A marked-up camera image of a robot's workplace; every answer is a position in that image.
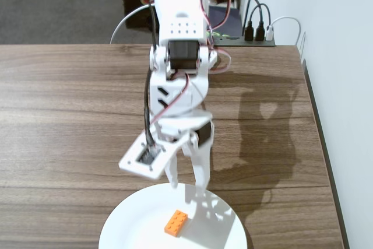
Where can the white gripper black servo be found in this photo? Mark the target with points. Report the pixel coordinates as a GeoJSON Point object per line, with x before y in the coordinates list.
{"type": "Point", "coordinates": [203, 136]}

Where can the orange lego brick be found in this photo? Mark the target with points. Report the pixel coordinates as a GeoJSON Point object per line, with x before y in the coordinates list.
{"type": "Point", "coordinates": [175, 222]}

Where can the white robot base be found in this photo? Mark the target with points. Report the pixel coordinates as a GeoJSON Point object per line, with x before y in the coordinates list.
{"type": "Point", "coordinates": [213, 59]}

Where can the white round plate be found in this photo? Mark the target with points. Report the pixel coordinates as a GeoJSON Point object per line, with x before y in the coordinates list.
{"type": "Point", "coordinates": [140, 225]}

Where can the black usb hub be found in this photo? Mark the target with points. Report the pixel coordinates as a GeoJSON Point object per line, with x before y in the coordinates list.
{"type": "Point", "coordinates": [247, 43]}

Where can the dark blue box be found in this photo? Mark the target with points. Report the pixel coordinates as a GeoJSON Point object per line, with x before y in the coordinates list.
{"type": "Point", "coordinates": [224, 21]}

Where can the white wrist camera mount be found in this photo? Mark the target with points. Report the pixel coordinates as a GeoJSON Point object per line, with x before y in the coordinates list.
{"type": "Point", "coordinates": [131, 164]}

